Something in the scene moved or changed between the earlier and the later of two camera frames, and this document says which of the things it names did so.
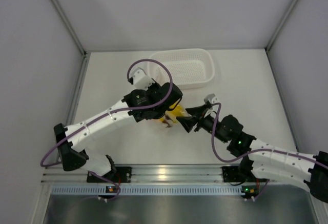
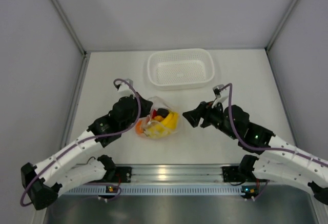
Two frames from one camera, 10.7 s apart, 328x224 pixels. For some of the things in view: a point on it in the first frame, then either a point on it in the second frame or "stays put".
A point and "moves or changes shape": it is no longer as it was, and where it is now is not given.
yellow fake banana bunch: [179, 111] → [171, 120]
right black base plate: [231, 174] stays put
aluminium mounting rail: [50, 174] stays put
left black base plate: [121, 174] stays put
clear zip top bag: [170, 117] moves or changes shape
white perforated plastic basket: [188, 67] stays put
